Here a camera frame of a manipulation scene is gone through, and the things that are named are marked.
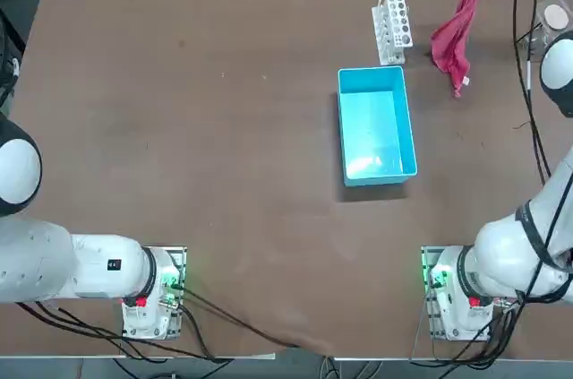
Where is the white test tube rack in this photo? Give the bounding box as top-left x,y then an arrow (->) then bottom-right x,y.
371,0 -> 415,66

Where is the round beige disc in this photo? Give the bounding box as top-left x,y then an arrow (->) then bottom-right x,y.
542,3 -> 571,31

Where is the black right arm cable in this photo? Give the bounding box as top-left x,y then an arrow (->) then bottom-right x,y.
512,0 -> 552,183

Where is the black table cable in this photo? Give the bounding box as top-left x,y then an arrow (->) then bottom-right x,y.
176,284 -> 310,351

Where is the blue plastic storage box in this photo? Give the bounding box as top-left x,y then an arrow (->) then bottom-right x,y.
337,65 -> 419,188

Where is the pink rag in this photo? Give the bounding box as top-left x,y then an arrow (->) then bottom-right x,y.
430,0 -> 487,99

